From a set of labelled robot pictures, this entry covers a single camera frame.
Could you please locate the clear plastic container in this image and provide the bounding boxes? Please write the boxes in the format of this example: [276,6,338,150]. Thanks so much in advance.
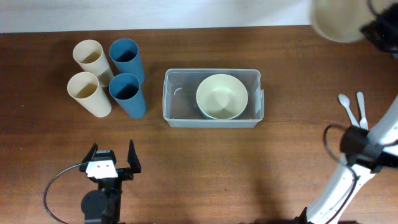
[162,68,264,128]

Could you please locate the beige plastic cup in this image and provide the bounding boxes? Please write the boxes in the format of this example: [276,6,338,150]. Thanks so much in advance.
[67,72,112,118]
[72,39,114,87]

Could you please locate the rear beige plastic cup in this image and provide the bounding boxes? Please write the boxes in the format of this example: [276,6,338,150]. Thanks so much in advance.
[72,39,114,87]

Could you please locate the white plastic spoon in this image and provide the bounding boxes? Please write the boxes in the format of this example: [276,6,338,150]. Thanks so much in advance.
[338,93,359,127]

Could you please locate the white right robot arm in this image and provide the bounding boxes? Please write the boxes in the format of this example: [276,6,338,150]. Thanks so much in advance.
[294,0,397,223]

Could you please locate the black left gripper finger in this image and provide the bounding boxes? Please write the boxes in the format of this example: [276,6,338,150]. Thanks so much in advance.
[81,143,98,163]
[127,139,142,173]

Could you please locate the white plastic fork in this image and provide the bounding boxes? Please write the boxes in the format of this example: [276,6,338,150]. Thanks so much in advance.
[356,91,369,130]

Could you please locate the front beige plastic cup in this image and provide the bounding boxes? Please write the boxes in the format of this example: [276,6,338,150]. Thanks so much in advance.
[67,72,112,118]

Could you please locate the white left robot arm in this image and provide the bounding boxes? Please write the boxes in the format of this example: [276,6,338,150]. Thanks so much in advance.
[79,140,142,224]

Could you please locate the beige bowl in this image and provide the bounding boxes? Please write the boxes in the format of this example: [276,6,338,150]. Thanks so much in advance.
[195,73,249,113]
[310,0,374,43]

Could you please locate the blue plastic cup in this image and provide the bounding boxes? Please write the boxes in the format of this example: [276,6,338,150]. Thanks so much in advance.
[109,73,147,119]
[109,39,146,84]

